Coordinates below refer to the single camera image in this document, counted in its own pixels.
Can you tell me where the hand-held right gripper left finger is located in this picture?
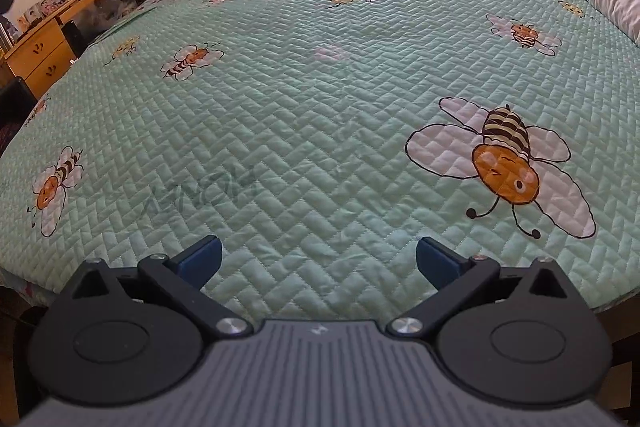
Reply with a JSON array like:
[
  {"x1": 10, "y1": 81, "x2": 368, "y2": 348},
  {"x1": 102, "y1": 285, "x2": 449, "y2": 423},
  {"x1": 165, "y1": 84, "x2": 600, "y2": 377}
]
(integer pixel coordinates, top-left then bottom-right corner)
[{"x1": 72, "y1": 235, "x2": 253, "y2": 339}]

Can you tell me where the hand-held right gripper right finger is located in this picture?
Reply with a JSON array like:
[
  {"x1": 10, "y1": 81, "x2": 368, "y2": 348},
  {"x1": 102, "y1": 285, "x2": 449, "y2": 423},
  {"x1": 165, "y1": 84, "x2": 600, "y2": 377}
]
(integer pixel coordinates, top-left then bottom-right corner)
[{"x1": 387, "y1": 236, "x2": 573, "y2": 338}]

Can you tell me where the green bee-print quilt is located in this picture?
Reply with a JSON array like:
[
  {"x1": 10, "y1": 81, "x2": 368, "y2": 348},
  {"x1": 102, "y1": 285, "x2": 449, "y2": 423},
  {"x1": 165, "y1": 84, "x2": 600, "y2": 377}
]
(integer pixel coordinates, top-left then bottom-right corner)
[{"x1": 0, "y1": 0, "x2": 640, "y2": 323}]

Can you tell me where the black chair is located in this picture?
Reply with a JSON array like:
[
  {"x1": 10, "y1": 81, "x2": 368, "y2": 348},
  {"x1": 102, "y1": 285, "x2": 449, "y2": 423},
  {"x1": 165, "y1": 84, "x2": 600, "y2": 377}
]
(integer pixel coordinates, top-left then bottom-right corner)
[{"x1": 62, "y1": 21, "x2": 86, "y2": 58}]

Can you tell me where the wooden desk with drawers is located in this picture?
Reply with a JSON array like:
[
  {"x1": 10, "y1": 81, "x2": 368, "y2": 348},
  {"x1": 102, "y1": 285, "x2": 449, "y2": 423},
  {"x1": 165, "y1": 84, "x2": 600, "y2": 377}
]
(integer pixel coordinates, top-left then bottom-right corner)
[{"x1": 0, "y1": 0, "x2": 131, "y2": 100}]

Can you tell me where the clear plastic bag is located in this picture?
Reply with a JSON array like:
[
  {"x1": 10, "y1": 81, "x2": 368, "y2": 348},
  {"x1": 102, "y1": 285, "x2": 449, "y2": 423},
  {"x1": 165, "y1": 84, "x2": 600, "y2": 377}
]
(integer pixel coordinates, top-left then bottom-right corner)
[{"x1": 82, "y1": 0, "x2": 136, "y2": 32}]

